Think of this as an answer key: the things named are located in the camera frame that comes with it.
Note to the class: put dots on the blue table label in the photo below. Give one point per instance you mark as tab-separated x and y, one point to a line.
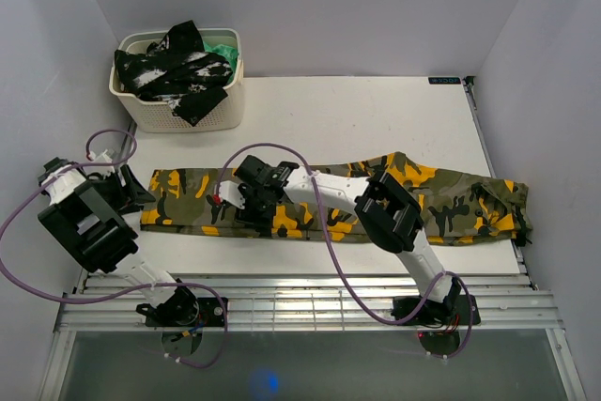
444	80

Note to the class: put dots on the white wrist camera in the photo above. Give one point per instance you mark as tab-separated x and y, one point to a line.
102	159
227	192

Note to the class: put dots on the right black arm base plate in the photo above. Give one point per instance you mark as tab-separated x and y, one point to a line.
433	314

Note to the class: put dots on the yellow camouflage trousers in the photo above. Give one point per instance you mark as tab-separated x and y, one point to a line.
457	208

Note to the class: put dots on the black white patterned trousers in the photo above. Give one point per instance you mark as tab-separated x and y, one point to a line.
176	70

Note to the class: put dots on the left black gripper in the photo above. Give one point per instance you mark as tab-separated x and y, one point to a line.
133	192

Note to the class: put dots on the aluminium table edge rail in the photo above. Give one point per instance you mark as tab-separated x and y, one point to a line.
468	84

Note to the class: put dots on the green cloth in basket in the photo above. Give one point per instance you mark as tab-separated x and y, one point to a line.
229	53

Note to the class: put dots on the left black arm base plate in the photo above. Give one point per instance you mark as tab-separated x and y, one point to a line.
211	312

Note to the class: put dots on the white perforated laundry basket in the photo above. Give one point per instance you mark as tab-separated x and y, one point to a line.
157	116

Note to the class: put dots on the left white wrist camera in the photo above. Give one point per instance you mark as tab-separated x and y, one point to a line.
102	159

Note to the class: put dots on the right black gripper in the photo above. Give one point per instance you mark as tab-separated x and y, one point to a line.
250	217

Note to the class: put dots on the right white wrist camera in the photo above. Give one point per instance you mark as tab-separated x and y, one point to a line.
227	192

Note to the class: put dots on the aluminium front rail frame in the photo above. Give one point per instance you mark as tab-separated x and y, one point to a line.
320	304

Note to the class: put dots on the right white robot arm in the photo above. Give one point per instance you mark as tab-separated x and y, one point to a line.
388	214

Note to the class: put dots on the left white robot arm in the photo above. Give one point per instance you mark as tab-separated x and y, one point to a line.
86	216

